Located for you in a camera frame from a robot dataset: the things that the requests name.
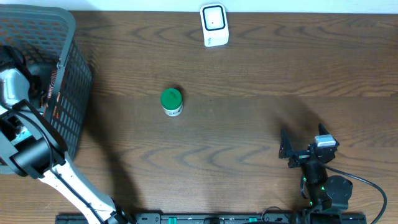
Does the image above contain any orange small snack box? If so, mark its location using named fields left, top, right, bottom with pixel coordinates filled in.
left=44, top=68, right=62, bottom=121

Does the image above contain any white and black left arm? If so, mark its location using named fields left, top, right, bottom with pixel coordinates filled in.
left=1, top=45, right=135, bottom=223

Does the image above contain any green lidded white jar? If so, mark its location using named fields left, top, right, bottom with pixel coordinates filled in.
left=160, top=88, right=183, bottom=116

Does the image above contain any grey plastic mesh basket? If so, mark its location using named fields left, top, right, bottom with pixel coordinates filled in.
left=1, top=4, right=93, bottom=158

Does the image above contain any black mounting rail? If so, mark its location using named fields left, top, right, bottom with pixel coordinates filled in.
left=55, top=212, right=368, bottom=224

